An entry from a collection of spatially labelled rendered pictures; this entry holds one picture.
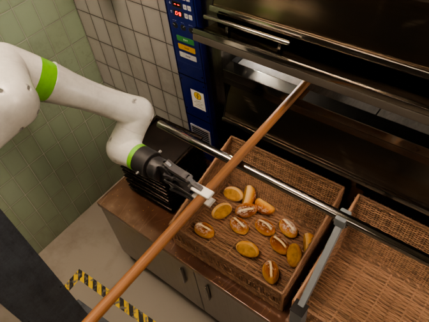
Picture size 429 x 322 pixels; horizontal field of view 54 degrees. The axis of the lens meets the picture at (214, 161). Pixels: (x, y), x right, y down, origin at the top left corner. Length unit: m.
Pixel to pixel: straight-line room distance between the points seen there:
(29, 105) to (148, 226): 1.07
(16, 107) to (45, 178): 1.53
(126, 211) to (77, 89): 0.93
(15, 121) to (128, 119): 0.42
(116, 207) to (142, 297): 0.61
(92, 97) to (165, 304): 1.43
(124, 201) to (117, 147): 0.74
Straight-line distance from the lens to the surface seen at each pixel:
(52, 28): 2.25
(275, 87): 1.61
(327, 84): 1.26
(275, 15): 1.41
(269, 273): 1.74
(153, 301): 2.45
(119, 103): 1.34
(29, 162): 2.44
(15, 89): 1.06
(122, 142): 1.39
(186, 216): 1.21
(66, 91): 1.25
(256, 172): 1.33
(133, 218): 2.03
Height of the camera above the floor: 2.20
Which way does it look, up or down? 48 degrees down
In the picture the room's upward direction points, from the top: 8 degrees counter-clockwise
